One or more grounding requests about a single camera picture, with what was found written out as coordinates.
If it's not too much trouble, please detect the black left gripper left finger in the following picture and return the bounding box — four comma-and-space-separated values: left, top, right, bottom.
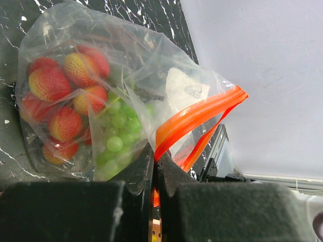
1, 145, 153, 241

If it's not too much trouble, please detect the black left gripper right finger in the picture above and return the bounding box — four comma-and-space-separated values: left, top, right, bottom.
154, 154, 315, 241

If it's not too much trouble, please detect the green grape bunch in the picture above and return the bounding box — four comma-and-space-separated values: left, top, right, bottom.
90, 88, 147, 182

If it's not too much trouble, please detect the clear orange-zip bag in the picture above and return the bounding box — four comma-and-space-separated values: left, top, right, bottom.
15, 1, 248, 178

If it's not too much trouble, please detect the red strawberry bunch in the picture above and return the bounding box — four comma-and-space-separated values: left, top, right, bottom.
19, 44, 110, 166

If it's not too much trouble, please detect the pink perforated plastic basket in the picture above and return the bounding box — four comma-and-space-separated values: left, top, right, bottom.
151, 219, 162, 242

